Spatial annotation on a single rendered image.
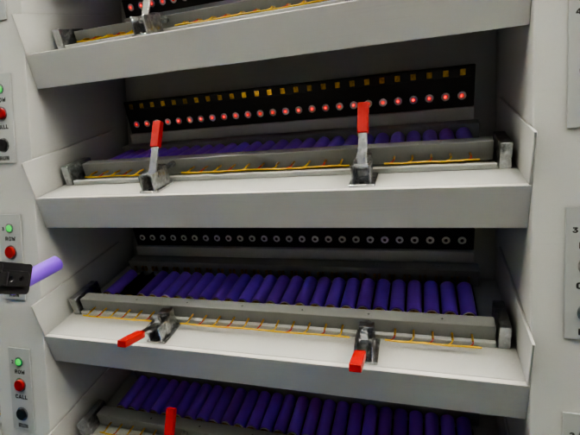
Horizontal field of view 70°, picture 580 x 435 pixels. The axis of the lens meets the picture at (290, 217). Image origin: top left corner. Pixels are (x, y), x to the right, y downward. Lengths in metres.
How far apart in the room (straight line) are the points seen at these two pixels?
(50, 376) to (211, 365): 0.26
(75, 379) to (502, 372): 0.59
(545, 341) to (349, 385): 0.20
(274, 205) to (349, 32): 0.20
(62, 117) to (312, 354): 0.49
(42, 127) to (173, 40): 0.24
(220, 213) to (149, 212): 0.10
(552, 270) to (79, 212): 0.56
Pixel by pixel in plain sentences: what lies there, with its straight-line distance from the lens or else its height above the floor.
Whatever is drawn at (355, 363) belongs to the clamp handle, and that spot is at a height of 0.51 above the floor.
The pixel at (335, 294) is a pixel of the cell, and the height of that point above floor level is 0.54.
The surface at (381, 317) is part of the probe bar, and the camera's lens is 0.51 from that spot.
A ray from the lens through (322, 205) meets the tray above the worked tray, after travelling 0.46.
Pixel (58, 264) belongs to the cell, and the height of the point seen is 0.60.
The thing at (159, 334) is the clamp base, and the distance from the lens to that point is 0.57.
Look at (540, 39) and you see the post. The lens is 0.47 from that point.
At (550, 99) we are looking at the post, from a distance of 0.46.
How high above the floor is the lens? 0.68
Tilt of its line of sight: 4 degrees down
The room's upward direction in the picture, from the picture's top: 2 degrees counter-clockwise
